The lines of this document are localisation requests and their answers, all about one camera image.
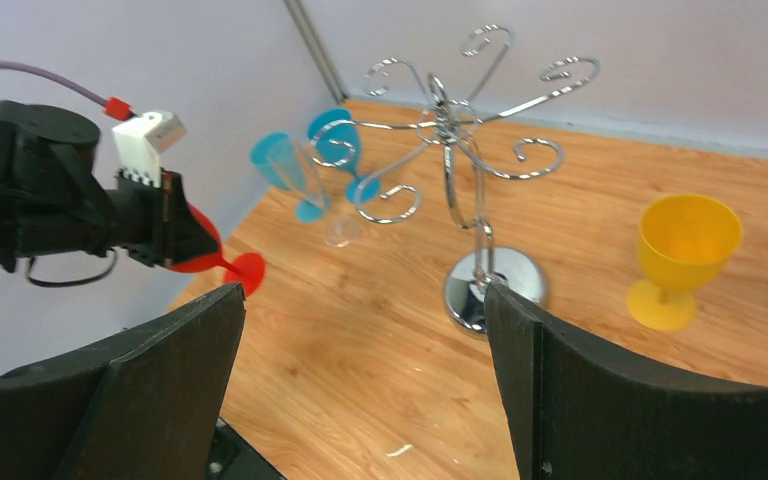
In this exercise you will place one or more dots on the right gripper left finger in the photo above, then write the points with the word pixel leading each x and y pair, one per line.
pixel 140 404

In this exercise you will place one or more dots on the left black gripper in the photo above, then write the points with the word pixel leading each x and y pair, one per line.
pixel 157 226

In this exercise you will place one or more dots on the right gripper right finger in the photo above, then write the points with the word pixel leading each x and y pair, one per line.
pixel 581 407

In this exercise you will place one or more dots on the red wine glass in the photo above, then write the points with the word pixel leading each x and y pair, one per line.
pixel 248 269

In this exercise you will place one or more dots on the blue wine glass front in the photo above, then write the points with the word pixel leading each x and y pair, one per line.
pixel 284 164

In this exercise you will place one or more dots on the blue wine glass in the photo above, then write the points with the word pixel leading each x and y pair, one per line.
pixel 338 142
pixel 284 164

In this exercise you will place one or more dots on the chrome wine glass rack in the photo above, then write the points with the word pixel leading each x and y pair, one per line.
pixel 450 124

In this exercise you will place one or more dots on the yellow wine glass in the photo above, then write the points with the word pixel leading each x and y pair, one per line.
pixel 684 242

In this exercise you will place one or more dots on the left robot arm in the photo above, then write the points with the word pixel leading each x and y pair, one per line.
pixel 51 202

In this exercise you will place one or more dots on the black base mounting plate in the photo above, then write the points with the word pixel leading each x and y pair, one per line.
pixel 230 457

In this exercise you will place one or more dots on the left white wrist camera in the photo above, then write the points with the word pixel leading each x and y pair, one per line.
pixel 140 142

